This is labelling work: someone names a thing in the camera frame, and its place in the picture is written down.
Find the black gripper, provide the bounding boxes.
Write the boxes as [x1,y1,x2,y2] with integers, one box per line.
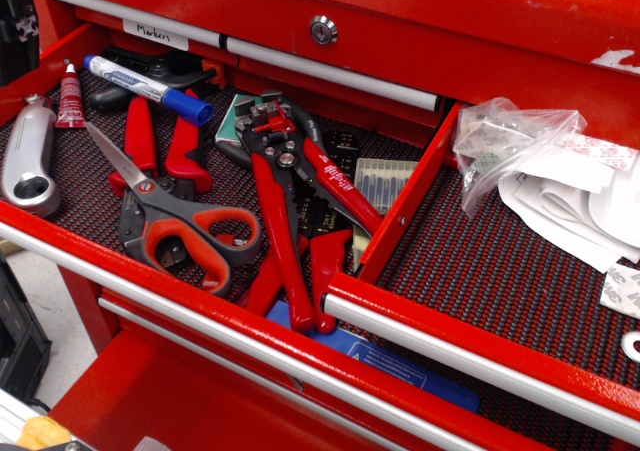
[1,0,40,87]

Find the blue and white marker pen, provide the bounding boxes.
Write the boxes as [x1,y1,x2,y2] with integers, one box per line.
[84,55,214,126]

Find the red left open drawer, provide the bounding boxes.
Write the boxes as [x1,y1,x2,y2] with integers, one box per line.
[1,45,570,450]

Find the red open drawer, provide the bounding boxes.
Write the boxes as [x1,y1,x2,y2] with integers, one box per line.
[1,45,570,450]
[325,115,639,450]

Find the silver drawer lock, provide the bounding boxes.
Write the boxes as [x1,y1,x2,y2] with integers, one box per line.
[310,15,338,46]

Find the red right open drawer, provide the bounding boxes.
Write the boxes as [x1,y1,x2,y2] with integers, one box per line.
[325,115,639,450]

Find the red threadlocker tube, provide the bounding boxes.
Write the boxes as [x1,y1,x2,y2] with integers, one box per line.
[55,63,85,129]

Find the white Markers label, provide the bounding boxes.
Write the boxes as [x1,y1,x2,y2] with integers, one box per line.
[122,19,189,51]

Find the silver utility knife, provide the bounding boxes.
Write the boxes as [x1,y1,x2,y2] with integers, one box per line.
[1,94,61,217]

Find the black and orange clamp tool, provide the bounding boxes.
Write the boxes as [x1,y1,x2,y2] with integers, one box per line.
[89,46,221,113]

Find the green and white small box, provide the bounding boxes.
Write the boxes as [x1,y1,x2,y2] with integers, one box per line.
[214,94,262,147]

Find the red and grey scissors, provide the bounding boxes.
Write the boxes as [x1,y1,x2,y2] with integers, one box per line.
[86,122,262,296]

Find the black box on floor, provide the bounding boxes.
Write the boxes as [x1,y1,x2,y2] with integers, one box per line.
[1,255,52,402]

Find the red tool chest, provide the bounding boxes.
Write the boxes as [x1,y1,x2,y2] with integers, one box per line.
[0,0,640,451]

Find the clear case of small bits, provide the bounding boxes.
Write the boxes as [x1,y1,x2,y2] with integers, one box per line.
[354,158,418,215]

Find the yellow sponge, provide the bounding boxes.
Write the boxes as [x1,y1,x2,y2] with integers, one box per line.
[16,416,73,450]

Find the clear plastic bag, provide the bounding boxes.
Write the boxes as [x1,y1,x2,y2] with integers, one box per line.
[453,97,587,217]

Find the blue plastic package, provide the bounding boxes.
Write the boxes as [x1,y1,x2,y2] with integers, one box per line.
[266,299,481,413]

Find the white folded papers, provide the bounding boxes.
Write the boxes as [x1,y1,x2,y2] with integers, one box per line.
[498,135,639,273]

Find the white 3M adhesive strip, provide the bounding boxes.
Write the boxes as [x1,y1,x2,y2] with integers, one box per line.
[599,264,640,319]

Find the silver metal washer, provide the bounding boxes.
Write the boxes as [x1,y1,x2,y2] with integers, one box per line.
[621,331,640,362]

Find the red handled pliers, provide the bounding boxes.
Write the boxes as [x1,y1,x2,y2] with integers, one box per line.
[124,96,213,200]

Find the red automatic wire stripper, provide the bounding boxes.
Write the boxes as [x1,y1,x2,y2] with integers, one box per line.
[234,89,385,334]

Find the red handled crimping tool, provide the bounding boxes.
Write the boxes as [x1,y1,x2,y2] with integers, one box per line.
[236,129,374,335]

